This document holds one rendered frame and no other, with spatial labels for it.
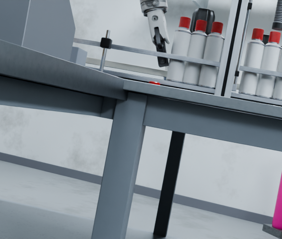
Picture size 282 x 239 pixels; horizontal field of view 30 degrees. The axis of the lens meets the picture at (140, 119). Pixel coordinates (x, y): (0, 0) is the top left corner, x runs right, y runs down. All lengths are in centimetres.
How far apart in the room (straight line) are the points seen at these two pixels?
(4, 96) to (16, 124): 473
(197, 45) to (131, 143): 67
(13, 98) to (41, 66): 8
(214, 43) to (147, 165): 333
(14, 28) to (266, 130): 50
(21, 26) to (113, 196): 37
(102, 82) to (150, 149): 396
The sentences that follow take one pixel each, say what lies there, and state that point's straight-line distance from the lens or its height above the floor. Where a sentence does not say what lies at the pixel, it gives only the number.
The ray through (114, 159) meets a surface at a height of 67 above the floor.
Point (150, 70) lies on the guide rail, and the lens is 169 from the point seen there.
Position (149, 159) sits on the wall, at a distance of 486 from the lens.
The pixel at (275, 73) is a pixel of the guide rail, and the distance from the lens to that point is 160.
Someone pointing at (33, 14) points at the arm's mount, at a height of 91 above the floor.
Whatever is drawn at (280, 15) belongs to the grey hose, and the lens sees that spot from 156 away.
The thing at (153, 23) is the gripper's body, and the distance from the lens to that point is 163.
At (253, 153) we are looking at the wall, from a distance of 465.
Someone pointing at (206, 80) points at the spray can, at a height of 90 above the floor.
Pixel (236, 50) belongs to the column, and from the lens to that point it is 148.
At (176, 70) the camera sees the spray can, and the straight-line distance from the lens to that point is 162.
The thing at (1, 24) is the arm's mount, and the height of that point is 88.
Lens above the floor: 78
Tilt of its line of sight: 1 degrees down
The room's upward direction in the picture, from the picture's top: 10 degrees clockwise
